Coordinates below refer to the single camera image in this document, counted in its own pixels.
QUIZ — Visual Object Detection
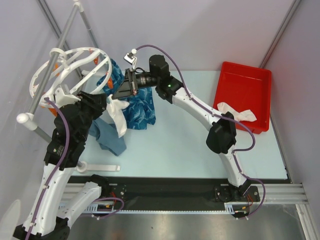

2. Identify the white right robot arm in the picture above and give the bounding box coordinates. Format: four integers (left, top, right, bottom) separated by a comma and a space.
113, 53, 251, 201

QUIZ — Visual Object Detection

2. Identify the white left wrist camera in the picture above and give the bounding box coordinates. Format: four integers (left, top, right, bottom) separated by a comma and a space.
54, 84, 80, 107

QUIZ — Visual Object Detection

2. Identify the blue patterned cloth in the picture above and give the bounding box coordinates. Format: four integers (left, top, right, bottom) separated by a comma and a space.
102, 59, 156, 130

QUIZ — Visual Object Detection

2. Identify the red plastic tray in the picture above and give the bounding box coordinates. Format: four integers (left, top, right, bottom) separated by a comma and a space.
213, 61, 272, 134

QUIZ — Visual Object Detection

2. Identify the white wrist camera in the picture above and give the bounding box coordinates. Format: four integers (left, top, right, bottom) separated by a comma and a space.
54, 84, 80, 107
123, 48, 138, 70

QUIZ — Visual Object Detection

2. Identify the white round clip hanger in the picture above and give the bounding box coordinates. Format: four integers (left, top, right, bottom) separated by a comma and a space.
28, 47, 112, 114

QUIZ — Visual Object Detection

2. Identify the white sock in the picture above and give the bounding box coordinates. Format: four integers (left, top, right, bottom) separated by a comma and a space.
106, 94, 130, 138
216, 101, 258, 123

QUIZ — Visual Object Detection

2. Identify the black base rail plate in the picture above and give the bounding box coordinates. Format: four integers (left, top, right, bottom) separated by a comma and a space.
68, 174, 261, 212

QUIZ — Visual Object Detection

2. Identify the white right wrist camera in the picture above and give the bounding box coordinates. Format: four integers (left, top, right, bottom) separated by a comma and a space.
123, 48, 138, 70

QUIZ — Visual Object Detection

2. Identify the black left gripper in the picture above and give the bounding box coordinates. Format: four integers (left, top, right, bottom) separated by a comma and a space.
70, 90, 108, 142

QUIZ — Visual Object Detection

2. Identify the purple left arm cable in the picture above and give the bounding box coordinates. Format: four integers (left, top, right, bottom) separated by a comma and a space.
23, 97, 126, 240

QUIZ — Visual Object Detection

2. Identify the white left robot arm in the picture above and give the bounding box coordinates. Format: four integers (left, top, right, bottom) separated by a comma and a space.
13, 91, 111, 240

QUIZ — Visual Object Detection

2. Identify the grey drying rack frame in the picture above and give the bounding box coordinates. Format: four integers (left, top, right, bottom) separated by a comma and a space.
16, 0, 129, 172

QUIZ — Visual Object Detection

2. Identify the grey blue sock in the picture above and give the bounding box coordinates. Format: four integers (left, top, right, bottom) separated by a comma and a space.
89, 118, 127, 157

